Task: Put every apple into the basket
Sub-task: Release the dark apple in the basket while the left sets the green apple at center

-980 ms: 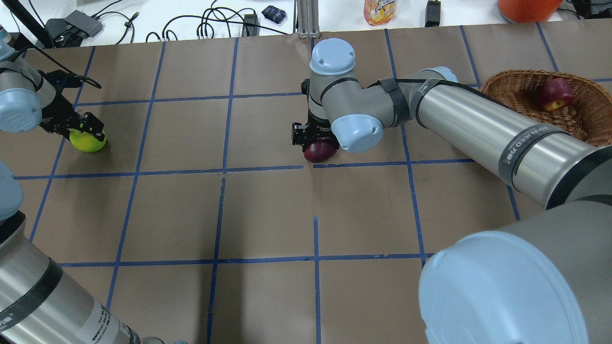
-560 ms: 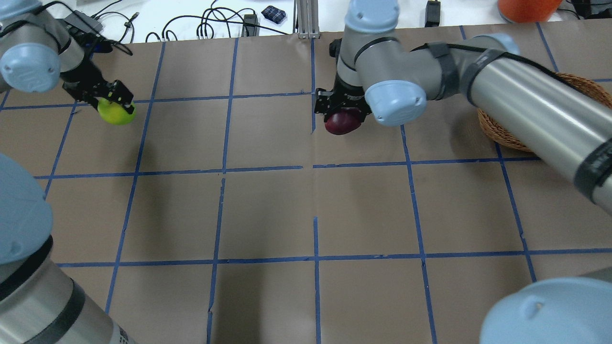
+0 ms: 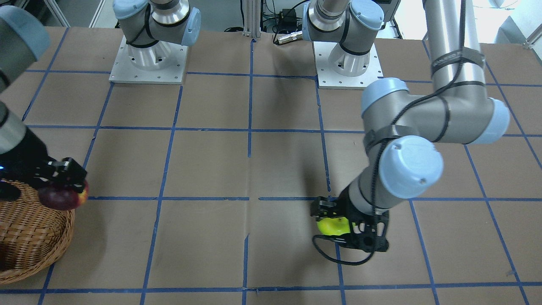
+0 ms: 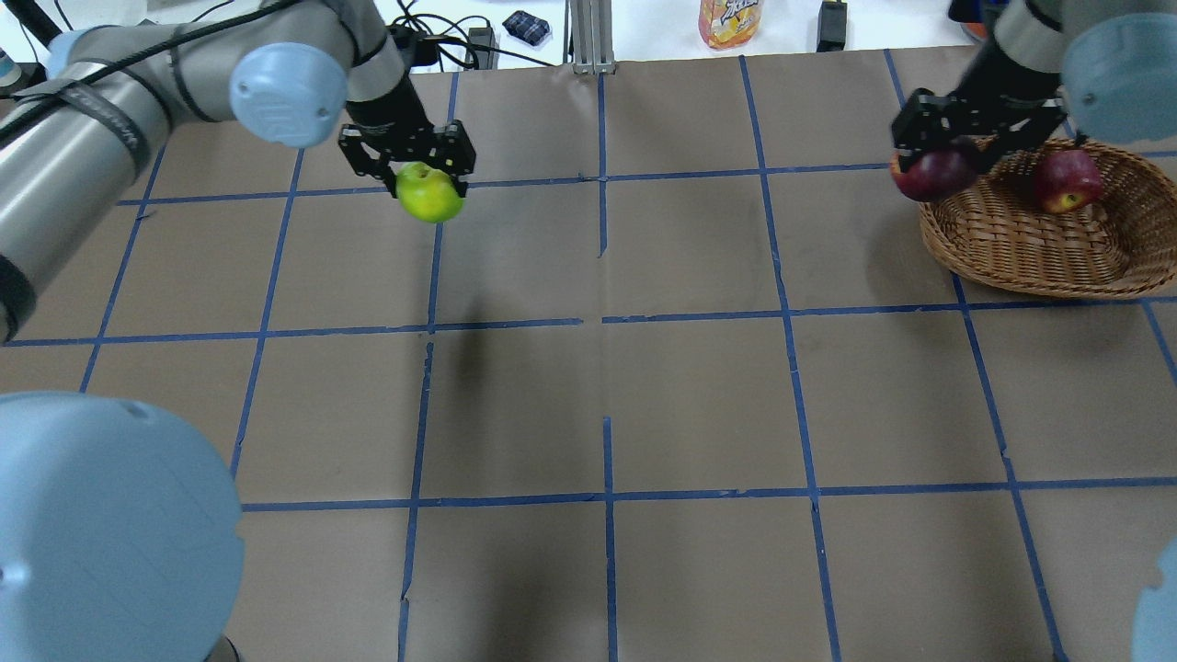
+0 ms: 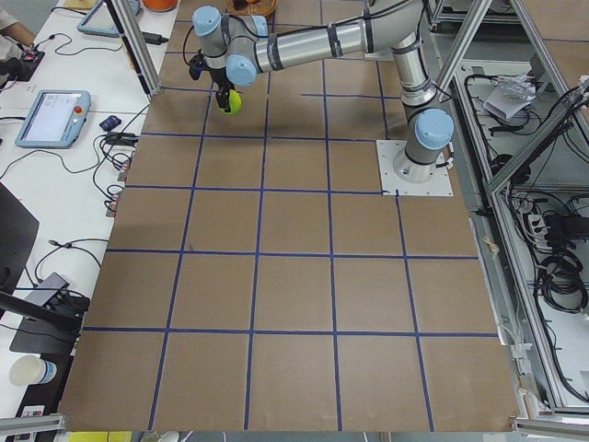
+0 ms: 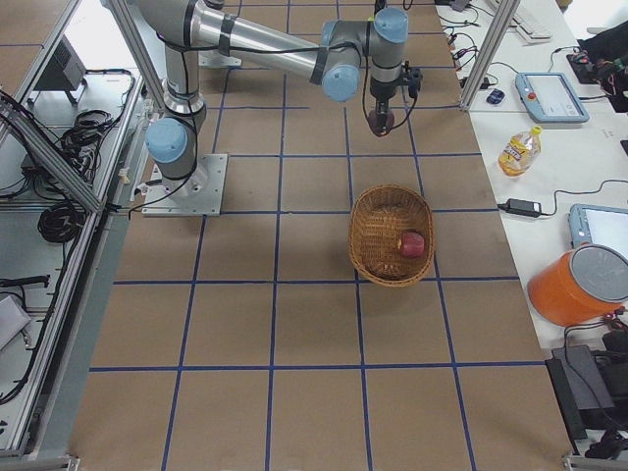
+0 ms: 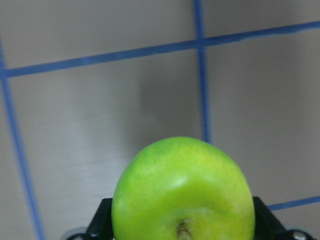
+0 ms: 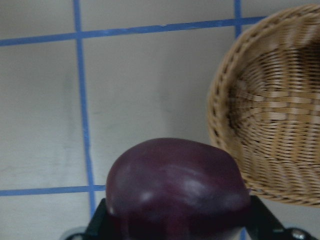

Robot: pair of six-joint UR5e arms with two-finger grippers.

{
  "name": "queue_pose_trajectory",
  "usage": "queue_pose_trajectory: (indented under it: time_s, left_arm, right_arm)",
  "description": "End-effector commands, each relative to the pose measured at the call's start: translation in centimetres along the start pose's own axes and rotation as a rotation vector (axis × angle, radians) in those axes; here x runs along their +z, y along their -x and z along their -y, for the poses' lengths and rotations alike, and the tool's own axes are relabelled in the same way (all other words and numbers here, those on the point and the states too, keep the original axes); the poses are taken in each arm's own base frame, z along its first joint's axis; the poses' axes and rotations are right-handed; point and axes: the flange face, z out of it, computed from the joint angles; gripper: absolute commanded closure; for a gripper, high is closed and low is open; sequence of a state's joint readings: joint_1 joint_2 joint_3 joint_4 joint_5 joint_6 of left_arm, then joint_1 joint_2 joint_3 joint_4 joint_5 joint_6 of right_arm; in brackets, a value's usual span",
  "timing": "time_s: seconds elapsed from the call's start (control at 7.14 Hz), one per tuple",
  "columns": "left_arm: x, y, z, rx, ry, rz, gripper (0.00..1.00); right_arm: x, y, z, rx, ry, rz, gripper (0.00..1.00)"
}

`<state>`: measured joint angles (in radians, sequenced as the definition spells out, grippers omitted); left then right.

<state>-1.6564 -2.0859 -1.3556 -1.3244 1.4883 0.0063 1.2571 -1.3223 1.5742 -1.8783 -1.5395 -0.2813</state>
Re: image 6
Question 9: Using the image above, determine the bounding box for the dark blue small pouch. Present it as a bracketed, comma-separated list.
[486, 89, 505, 105]

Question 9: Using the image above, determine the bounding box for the black power adapter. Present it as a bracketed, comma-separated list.
[497, 198, 543, 218]

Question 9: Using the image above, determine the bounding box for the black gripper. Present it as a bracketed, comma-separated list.
[369, 76, 399, 136]

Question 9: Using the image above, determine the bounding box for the dark red apple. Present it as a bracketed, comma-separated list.
[367, 109, 394, 137]

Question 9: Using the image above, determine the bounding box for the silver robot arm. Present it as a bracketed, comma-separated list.
[137, 1, 409, 195]

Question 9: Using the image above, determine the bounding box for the black laptop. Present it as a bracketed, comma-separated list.
[546, 345, 614, 440]

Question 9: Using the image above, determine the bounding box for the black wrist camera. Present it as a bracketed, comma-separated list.
[401, 65, 423, 100]

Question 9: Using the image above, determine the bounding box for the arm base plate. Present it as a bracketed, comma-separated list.
[198, 50, 241, 69]
[140, 153, 229, 217]

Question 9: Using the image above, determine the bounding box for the blue teach pendant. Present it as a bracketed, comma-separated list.
[568, 204, 627, 256]
[514, 73, 590, 124]

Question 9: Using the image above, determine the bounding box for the woven wicker basket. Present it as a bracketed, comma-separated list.
[348, 184, 436, 288]

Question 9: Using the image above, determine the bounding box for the yellow drink bottle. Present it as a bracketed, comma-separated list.
[497, 126, 543, 178]

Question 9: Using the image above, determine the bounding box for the orange bucket with grey lid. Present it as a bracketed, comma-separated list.
[527, 243, 627, 327]

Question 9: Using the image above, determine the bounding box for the aluminium frame post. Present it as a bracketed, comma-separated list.
[460, 0, 520, 111]

